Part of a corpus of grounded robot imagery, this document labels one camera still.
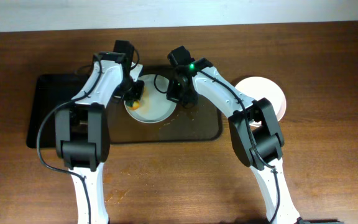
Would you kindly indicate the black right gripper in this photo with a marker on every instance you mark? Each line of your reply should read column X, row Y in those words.
column 175, row 94

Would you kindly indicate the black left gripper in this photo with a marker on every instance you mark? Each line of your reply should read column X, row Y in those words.
column 137, row 92

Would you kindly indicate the green yellow scrub sponge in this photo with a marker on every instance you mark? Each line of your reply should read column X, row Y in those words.
column 133, row 105

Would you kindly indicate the pale green plate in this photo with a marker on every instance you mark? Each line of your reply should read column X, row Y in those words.
column 154, row 106

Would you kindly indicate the white plate with sauce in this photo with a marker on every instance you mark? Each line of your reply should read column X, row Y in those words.
column 260, row 87

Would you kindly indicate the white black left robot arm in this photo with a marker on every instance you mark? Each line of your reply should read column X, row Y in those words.
column 82, row 137

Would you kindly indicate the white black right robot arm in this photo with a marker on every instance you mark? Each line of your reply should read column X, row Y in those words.
column 256, row 136

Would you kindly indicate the brown serving tray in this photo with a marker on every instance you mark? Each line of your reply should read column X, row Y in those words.
column 202, row 122

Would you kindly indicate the black plastic tray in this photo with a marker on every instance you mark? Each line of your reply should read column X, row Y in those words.
column 51, row 90

